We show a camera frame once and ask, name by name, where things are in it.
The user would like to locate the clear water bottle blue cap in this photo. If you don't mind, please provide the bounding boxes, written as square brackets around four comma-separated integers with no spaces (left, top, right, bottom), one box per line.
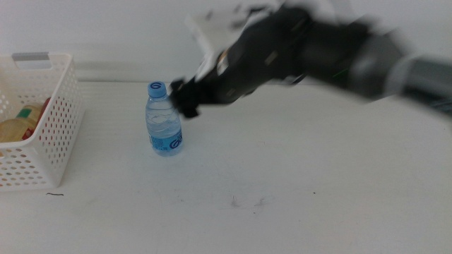
[145,80,184,157]

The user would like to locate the yellow tea bottle green label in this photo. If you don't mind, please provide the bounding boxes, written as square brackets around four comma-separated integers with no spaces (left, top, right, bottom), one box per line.
[0,102,45,144]

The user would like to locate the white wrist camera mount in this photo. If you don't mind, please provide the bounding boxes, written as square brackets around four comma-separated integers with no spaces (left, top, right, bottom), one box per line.
[185,0,283,82]

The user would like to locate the white perforated plastic basket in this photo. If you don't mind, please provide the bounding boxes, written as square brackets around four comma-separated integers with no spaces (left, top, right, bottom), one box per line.
[0,52,85,193]

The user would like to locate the red soda can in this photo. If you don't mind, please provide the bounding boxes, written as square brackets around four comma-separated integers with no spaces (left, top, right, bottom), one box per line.
[22,97,53,141]

